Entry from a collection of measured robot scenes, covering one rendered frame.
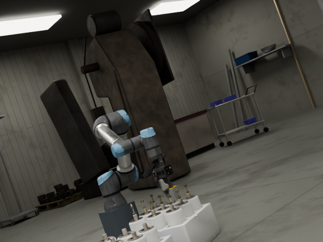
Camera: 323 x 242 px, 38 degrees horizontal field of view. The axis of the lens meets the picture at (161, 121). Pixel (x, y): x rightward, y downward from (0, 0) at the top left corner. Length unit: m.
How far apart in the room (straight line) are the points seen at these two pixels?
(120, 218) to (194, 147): 6.46
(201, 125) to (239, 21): 3.49
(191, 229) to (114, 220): 0.70
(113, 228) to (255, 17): 9.30
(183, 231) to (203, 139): 7.19
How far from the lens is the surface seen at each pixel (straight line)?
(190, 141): 9.34
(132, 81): 6.11
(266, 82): 11.90
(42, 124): 10.13
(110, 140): 2.62
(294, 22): 11.24
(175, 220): 2.50
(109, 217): 3.07
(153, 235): 2.25
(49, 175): 9.98
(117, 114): 2.88
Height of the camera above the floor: 0.66
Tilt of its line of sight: 1 degrees up
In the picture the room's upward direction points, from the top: 20 degrees counter-clockwise
